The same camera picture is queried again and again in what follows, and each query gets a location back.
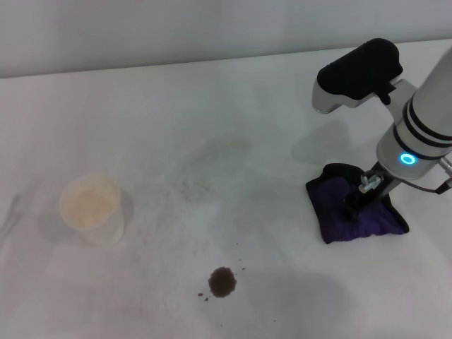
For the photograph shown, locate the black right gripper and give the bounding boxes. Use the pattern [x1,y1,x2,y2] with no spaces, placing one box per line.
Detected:
[342,162,402,223]

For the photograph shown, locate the purple rag with black trim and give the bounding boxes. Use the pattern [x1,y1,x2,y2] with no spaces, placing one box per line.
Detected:
[305,162,410,245]

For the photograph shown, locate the white paper cup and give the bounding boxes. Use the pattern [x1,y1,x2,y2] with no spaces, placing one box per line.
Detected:
[59,172,126,247]

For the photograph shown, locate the dark brown liquid stain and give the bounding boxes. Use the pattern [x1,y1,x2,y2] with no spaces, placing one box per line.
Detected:
[196,266,238,302]

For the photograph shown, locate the thin dark wrist cable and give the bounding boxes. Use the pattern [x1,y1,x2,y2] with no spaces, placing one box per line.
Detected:
[404,157,452,196]

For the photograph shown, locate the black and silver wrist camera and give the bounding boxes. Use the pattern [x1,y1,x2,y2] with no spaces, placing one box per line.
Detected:
[311,37,404,114]

